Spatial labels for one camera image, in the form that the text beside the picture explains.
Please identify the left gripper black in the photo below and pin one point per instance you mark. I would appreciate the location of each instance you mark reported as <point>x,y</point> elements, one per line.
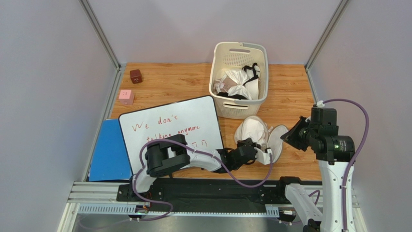
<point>249,140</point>

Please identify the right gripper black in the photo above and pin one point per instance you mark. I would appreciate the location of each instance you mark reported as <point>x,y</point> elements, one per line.
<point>294,133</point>

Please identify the white mesh laundry bag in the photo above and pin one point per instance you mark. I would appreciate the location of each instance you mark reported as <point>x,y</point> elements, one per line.
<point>274,141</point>

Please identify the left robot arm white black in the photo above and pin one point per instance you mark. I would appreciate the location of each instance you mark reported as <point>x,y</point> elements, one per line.
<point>163,157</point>

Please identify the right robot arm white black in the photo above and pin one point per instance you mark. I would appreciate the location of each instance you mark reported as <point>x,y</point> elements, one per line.
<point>333,152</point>

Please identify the black and white bra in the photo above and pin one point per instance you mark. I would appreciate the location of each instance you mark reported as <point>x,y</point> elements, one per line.
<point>253,73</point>

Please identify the cream plastic laundry basket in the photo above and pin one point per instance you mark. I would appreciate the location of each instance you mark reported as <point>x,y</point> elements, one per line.
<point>228,55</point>

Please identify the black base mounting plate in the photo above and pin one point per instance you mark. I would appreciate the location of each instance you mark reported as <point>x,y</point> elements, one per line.
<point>217,195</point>

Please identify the whiteboard with red writing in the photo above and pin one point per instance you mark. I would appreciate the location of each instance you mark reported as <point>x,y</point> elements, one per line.
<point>195,118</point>

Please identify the white garment in basket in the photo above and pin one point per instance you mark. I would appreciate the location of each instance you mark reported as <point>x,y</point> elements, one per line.
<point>230,82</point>

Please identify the pink cube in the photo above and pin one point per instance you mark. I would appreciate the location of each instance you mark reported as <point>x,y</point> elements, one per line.
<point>126,97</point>

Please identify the brown cube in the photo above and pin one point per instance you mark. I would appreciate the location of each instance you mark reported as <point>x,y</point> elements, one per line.
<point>136,76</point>

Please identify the blue folder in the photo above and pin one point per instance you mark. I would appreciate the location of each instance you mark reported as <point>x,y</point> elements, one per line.
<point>109,160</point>

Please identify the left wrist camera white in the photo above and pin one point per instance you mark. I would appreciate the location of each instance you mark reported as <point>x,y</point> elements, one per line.
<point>264,157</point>

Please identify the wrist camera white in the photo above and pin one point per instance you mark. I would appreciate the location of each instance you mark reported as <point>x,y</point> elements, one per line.
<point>264,157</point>
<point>319,104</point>

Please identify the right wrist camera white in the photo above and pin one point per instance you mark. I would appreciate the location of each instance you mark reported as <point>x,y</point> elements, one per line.
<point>319,104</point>

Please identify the aluminium rail frame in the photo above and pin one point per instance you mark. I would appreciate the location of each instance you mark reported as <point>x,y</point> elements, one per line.
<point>111,198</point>

